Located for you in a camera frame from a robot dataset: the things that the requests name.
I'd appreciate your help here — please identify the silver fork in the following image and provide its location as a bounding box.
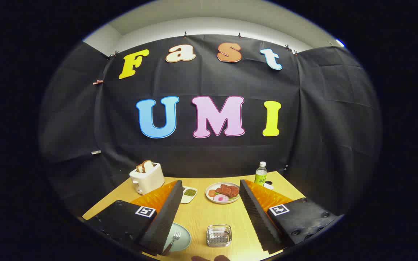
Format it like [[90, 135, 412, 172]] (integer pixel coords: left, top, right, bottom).
[[162, 231, 181, 256]]

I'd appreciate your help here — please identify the metal wire basket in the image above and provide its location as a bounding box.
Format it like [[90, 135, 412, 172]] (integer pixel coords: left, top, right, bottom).
[[206, 224, 232, 248]]

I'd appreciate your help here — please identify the light green round plate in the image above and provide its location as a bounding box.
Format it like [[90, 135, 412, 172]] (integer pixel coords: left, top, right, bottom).
[[164, 223, 191, 252]]

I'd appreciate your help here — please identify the white divided dish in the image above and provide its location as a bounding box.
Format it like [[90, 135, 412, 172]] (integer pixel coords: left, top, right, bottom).
[[180, 186, 198, 204]]

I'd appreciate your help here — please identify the white toaster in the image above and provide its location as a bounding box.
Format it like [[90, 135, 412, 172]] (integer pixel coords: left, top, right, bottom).
[[129, 162, 165, 195]]

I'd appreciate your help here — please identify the brown meat piece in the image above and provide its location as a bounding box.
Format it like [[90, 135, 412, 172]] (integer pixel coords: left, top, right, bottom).
[[216, 184, 239, 198]]

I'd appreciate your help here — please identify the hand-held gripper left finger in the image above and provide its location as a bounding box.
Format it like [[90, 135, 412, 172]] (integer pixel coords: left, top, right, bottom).
[[82, 180, 184, 256]]

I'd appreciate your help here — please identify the white oval food plate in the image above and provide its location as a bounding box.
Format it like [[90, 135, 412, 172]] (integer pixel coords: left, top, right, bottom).
[[205, 182, 240, 204]]

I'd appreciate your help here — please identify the green label drink bottle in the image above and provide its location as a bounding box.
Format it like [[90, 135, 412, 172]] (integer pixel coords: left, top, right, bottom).
[[254, 161, 268, 186]]

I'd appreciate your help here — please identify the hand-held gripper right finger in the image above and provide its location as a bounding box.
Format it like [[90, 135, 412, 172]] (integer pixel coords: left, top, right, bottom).
[[239, 179, 344, 255]]

